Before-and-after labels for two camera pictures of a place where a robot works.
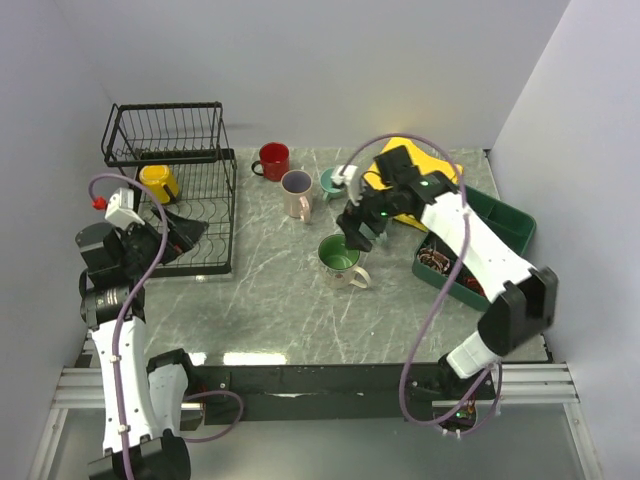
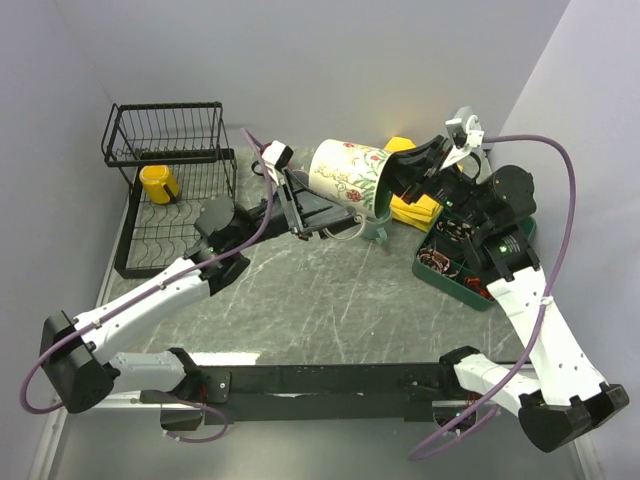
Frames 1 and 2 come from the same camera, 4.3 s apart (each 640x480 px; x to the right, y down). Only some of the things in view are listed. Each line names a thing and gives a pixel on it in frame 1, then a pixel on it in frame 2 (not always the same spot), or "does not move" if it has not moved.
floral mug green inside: [339, 263] -> [354, 176]
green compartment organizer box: [510, 226] does not move
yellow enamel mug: [161, 181] does not move
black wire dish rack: [182, 161] does not move
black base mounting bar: [236, 394] does not move
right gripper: [351, 220] -> [416, 170]
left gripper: [183, 234] -> [308, 211]
